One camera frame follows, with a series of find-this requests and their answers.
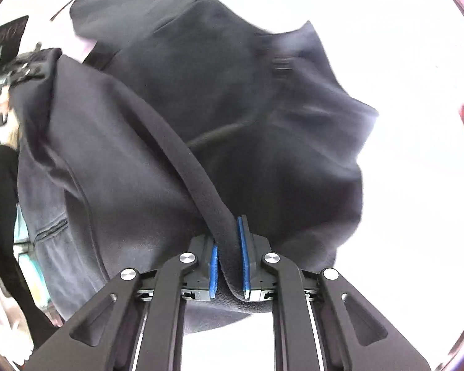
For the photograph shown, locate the person's left hand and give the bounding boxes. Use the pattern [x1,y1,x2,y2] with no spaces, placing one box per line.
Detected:
[0,90,19,126]

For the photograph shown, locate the black fleece jacket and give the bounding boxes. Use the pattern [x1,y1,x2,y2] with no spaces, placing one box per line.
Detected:
[17,0,380,335]

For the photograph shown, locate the person's black pants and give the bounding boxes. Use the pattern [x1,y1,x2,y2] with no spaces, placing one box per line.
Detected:
[0,145,60,352]

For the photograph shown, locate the person's cream fleece top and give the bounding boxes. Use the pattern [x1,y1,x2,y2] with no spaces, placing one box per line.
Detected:
[0,257,37,366]

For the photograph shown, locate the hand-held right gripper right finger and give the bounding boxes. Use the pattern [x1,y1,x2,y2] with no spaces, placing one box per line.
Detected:
[237,215,436,371]

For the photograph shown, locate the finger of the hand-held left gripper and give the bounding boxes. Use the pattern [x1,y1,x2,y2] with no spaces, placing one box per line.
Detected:
[8,46,62,83]

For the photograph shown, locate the teal cloth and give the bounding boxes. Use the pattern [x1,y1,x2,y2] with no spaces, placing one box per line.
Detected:
[13,203,60,319]

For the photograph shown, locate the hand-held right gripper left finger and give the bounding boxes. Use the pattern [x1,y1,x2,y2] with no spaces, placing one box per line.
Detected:
[23,235,220,371]

